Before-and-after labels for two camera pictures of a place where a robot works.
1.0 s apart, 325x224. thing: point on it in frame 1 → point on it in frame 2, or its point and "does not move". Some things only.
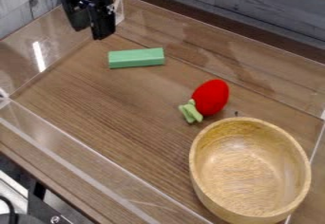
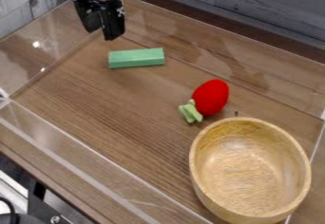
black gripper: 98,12 → 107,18
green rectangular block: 138,57 does not move
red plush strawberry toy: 210,99 does not move
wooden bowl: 249,170 does not move
